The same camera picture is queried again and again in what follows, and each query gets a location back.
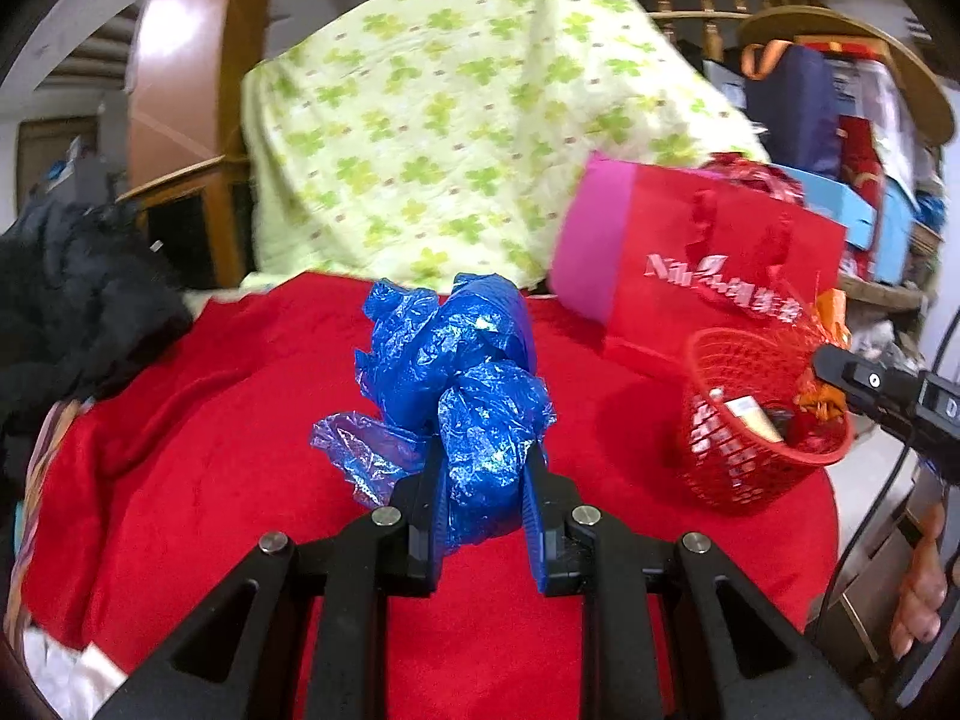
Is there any orange snack wrapper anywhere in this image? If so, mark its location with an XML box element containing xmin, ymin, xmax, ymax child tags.
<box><xmin>794</xmin><ymin>288</ymin><xmax>851</xmax><ymax>424</ymax></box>

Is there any orange and white medicine box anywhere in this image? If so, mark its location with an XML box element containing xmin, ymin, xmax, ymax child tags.
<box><xmin>724</xmin><ymin>395</ymin><xmax>782</xmax><ymax>444</ymax></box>

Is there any blue plastic bag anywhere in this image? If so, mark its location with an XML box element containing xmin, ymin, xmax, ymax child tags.
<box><xmin>311</xmin><ymin>273</ymin><xmax>555</xmax><ymax>553</ymax></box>

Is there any red plastic bag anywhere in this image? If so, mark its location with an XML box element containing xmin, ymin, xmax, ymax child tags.
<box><xmin>786</xmin><ymin>411</ymin><xmax>833</xmax><ymax>455</ymax></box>

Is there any right hand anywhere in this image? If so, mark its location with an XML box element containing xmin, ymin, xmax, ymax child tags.
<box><xmin>890</xmin><ymin>504</ymin><xmax>950</xmax><ymax>660</ymax></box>

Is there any red plastic mesh basket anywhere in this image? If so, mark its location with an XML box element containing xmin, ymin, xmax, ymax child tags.
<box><xmin>680</xmin><ymin>328</ymin><xmax>854</xmax><ymax>511</ymax></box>

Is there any light blue box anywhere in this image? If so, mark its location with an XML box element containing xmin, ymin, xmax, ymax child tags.
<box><xmin>781</xmin><ymin>166</ymin><xmax>877</xmax><ymax>250</ymax></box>

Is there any red Nilrich paper bag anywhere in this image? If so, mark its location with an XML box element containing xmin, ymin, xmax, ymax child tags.
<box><xmin>604</xmin><ymin>166</ymin><xmax>846</xmax><ymax>377</ymax></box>

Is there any red blanket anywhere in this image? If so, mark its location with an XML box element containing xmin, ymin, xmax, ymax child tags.
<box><xmin>21</xmin><ymin>275</ymin><xmax>838</xmax><ymax>718</ymax></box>

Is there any shiny red bag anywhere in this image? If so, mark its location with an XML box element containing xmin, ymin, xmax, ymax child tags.
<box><xmin>700</xmin><ymin>151</ymin><xmax>805</xmax><ymax>206</ymax></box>

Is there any magenta pillow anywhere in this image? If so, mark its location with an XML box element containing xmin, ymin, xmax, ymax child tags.
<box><xmin>548</xmin><ymin>152</ymin><xmax>723</xmax><ymax>325</ymax></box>

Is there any navy blue bag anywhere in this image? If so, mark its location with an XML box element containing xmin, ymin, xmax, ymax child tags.
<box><xmin>740</xmin><ymin>39</ymin><xmax>841</xmax><ymax>179</ymax></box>

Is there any striped cloth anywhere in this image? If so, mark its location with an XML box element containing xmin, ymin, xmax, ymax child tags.
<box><xmin>3</xmin><ymin>400</ymin><xmax>93</xmax><ymax>650</ymax></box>

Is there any wooden headboard cabinet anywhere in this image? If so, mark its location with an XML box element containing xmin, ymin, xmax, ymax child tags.
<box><xmin>117</xmin><ymin>156</ymin><xmax>254</xmax><ymax>289</ymax></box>

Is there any straw hat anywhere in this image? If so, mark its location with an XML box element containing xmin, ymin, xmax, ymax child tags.
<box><xmin>739</xmin><ymin>5</ymin><xmax>957</xmax><ymax>146</ymax></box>

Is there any black clothes pile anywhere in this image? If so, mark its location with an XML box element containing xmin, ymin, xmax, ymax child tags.
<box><xmin>2</xmin><ymin>197</ymin><xmax>192</xmax><ymax>486</ymax></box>

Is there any green clover patterned quilt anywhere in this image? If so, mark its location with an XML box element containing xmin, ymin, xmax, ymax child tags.
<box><xmin>242</xmin><ymin>0</ymin><xmax>765</xmax><ymax>289</ymax></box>

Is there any black cable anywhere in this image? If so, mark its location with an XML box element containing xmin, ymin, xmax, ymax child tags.
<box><xmin>812</xmin><ymin>305</ymin><xmax>960</xmax><ymax>628</ymax></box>

